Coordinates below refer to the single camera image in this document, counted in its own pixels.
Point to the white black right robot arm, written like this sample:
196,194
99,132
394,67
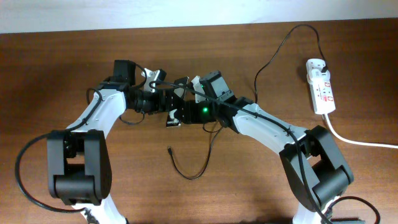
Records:
316,170

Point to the white power strip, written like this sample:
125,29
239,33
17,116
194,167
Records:
321,93

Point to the white USB charger plug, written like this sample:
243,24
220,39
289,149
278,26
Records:
315,76

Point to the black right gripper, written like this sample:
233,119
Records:
189,115

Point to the black Galaxy flip phone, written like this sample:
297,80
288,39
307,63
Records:
171,120

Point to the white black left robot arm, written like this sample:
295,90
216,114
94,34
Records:
79,170

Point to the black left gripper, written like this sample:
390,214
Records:
159,106

